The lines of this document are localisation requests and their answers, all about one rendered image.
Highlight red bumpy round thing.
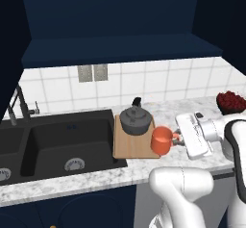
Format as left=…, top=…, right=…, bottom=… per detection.
left=215, top=90, right=246, bottom=116

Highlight dark blue cabinet door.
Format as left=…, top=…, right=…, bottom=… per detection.
left=191, top=0, right=246, bottom=76
left=0, top=0, right=33, bottom=121

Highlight black double sink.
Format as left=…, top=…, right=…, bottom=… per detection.
left=0, top=109, right=129, bottom=187

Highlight grey wall socket plate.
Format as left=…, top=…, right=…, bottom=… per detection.
left=93, top=63, right=109, bottom=82
left=77, top=64, right=93, bottom=84

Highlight dark blue base cabinets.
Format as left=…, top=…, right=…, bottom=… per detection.
left=0, top=184, right=137, bottom=228

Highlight wooden tray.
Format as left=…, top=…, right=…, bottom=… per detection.
left=112, top=114, right=161, bottom=160

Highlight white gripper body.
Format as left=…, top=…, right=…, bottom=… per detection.
left=175, top=112, right=214, bottom=161

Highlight black tap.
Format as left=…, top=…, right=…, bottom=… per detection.
left=7, top=85, right=40, bottom=127

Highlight dark blue wall cabinet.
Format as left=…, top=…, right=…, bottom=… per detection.
left=20, top=0, right=224, bottom=69

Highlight dark grey kettle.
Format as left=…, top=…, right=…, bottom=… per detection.
left=119, top=96, right=154, bottom=137

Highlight orange mug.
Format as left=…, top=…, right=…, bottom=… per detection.
left=150, top=125, right=181, bottom=157

